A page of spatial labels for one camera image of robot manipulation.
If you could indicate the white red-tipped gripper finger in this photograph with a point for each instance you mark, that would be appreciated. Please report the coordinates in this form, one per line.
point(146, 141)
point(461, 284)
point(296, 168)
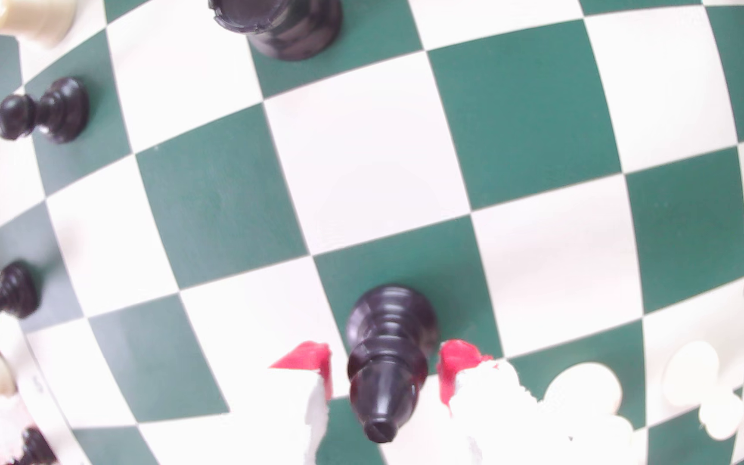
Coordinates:
point(462, 365)
point(310, 361)

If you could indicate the black bishop chess piece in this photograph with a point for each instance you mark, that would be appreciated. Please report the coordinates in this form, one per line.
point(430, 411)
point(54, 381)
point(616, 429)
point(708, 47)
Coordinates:
point(388, 349)

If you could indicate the white bishop chess piece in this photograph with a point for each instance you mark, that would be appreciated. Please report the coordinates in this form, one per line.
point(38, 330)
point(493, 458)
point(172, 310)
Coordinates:
point(588, 387)

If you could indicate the green and white chess mat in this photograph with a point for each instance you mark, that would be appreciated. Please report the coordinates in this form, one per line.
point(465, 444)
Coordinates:
point(217, 194)

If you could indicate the white pawn chess piece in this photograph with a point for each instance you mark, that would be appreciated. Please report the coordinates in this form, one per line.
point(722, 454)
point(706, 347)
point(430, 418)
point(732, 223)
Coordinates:
point(692, 371)

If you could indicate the black pawn chess piece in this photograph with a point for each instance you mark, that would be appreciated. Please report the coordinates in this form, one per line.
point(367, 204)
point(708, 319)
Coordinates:
point(62, 110)
point(37, 447)
point(17, 290)

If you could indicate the black rook chess piece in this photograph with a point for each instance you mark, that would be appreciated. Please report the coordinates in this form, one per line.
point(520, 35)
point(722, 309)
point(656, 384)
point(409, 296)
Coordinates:
point(294, 29)

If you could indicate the white rook chess piece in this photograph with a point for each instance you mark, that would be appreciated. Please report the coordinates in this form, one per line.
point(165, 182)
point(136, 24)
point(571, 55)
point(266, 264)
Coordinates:
point(30, 16)

